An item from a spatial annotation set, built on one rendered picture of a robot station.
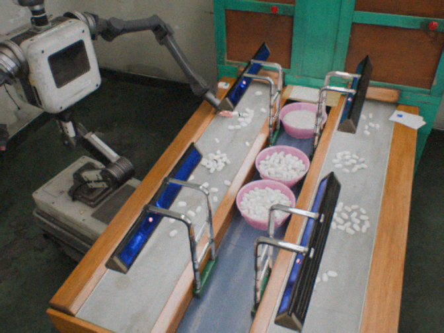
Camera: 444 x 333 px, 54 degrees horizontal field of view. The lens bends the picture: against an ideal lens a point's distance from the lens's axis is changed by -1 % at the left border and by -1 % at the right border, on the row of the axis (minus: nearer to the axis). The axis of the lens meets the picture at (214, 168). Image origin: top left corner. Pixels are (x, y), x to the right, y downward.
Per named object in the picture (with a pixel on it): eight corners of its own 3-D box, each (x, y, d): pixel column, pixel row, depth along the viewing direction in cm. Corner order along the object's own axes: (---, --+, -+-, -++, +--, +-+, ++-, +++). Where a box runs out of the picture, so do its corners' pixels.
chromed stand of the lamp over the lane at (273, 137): (238, 146, 243) (236, 74, 214) (249, 126, 257) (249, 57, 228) (270, 152, 237) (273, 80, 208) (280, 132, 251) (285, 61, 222)
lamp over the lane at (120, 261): (104, 268, 139) (100, 254, 134) (186, 153, 182) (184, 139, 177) (126, 275, 137) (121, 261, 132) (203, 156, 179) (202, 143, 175)
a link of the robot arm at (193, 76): (152, 36, 249) (163, 23, 243) (158, 35, 254) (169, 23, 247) (193, 97, 247) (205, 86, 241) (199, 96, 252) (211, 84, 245)
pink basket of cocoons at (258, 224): (228, 226, 198) (227, 212, 192) (247, 189, 217) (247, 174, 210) (285, 242, 190) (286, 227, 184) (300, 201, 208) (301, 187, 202)
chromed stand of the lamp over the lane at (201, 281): (156, 285, 176) (139, 209, 147) (178, 248, 190) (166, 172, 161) (199, 299, 170) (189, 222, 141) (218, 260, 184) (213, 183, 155)
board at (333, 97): (281, 98, 262) (281, 96, 261) (287, 86, 272) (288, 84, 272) (336, 107, 252) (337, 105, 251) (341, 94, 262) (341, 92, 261)
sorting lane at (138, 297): (76, 319, 161) (74, 316, 160) (239, 84, 286) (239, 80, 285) (146, 347, 152) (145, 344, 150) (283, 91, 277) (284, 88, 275)
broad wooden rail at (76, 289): (61, 328, 174) (47, 302, 162) (223, 99, 299) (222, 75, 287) (85, 337, 170) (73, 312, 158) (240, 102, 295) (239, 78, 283)
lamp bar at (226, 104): (217, 110, 206) (216, 96, 201) (257, 52, 249) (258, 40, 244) (232, 112, 203) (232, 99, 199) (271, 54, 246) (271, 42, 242)
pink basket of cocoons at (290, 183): (256, 195, 213) (257, 180, 207) (254, 160, 233) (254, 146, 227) (311, 193, 212) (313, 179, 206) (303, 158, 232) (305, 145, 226)
